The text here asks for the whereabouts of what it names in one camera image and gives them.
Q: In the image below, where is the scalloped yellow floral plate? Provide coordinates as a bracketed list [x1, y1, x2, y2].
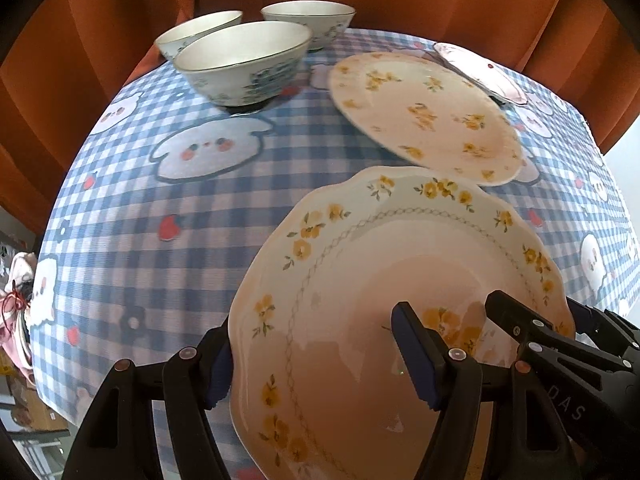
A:
[229, 167, 575, 479]

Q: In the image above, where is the white cartoon red-rimmed plate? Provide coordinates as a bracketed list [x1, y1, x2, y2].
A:
[433, 41, 527, 105]

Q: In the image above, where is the round yellow floral plate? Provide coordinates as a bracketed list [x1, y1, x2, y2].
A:
[328, 52, 523, 186]

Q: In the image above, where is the green floral bowl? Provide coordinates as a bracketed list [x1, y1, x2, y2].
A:
[174, 21, 312, 107]
[154, 10, 243, 61]
[262, 0, 356, 51]

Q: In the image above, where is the cluttered shelf at left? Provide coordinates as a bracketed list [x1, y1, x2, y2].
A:
[0, 228, 68, 480]

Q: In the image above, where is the blue checkered bear tablecloth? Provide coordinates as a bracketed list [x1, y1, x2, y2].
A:
[30, 29, 639, 479]

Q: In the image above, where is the orange curtain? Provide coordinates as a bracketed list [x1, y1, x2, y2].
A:
[1, 0, 639, 233]

